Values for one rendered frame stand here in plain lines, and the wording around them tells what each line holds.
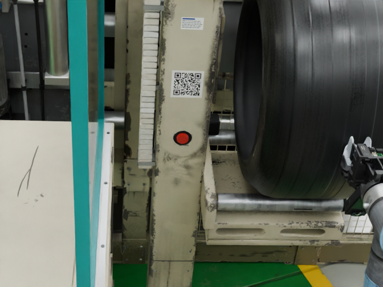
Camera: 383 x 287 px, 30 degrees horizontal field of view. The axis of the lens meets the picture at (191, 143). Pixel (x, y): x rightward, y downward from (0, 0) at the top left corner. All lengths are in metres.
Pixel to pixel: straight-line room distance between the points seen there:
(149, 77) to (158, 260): 0.61
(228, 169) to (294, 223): 0.33
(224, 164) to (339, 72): 0.69
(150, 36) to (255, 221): 0.56
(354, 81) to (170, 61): 0.42
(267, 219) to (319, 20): 0.58
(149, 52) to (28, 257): 0.65
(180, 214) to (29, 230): 0.78
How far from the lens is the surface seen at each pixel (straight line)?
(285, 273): 2.95
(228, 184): 2.06
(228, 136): 2.05
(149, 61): 1.67
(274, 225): 1.87
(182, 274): 2.12
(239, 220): 1.86
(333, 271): 3.01
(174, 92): 1.70
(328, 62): 1.53
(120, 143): 2.78
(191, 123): 1.76
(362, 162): 1.44
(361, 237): 2.72
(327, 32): 1.55
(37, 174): 1.34
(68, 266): 1.17
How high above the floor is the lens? 2.12
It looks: 37 degrees down
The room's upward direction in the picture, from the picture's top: 5 degrees clockwise
